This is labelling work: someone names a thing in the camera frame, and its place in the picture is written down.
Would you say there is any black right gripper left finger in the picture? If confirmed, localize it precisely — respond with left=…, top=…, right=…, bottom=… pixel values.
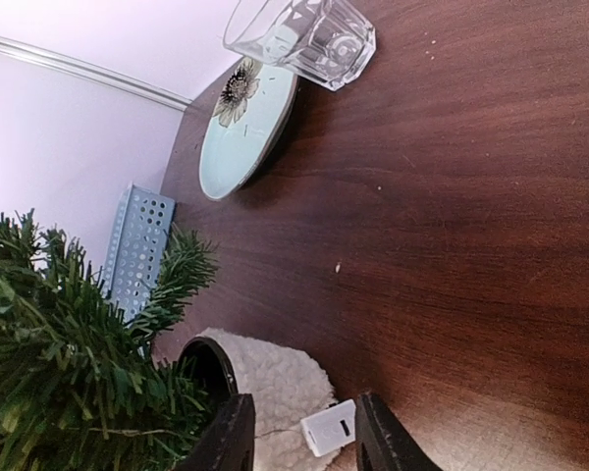
left=176, top=393, right=255, bottom=471

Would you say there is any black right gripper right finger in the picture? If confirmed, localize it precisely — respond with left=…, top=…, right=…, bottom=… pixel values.
left=355, top=392, right=442, bottom=471

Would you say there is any white battery box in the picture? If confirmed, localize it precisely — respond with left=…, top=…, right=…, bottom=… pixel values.
left=300, top=399, right=356, bottom=457

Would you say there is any fairy light string wire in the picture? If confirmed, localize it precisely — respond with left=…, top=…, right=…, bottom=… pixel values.
left=87, top=424, right=303, bottom=441

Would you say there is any small green christmas tree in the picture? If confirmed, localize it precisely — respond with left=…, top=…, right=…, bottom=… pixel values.
left=0, top=214, right=337, bottom=470

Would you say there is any light blue plastic basket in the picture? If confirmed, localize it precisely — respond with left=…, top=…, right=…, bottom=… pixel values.
left=102, top=184, right=176, bottom=323

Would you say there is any light blue flower plate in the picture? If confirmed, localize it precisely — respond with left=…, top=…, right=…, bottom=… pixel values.
left=198, top=58, right=298, bottom=201

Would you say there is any clear drinking glass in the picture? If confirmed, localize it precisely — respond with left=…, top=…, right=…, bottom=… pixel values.
left=223, top=0, right=377, bottom=91

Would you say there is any left aluminium frame post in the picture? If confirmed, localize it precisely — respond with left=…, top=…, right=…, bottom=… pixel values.
left=0, top=36, right=192, bottom=112

